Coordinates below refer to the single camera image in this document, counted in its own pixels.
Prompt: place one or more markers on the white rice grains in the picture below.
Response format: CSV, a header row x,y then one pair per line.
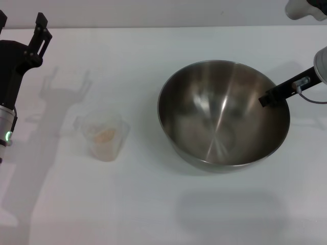
x,y
104,137

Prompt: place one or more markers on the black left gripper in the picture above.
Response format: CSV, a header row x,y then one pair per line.
x,y
10,61

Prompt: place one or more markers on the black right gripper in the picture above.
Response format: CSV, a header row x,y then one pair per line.
x,y
288,88

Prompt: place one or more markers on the stainless steel mixing bowl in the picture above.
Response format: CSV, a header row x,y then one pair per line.
x,y
224,120

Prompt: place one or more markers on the clear plastic measuring cup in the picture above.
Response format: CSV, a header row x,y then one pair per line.
x,y
102,122

